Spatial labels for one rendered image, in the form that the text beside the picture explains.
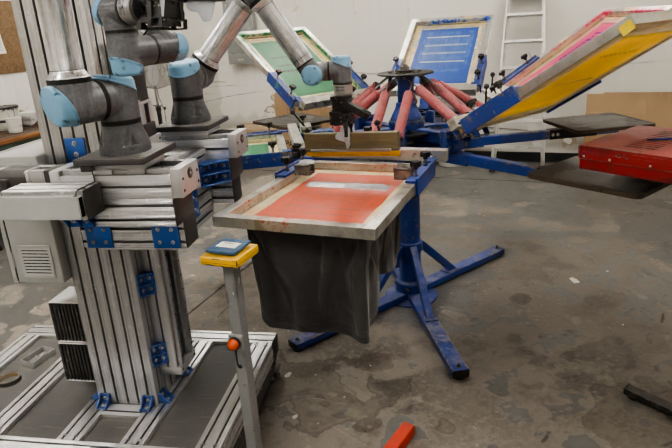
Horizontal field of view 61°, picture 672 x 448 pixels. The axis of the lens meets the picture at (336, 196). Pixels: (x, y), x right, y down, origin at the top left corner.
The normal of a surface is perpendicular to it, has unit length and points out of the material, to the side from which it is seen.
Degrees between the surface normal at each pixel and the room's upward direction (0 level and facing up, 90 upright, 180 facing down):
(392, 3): 90
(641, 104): 77
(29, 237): 90
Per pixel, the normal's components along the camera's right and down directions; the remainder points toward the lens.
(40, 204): -0.16, 0.30
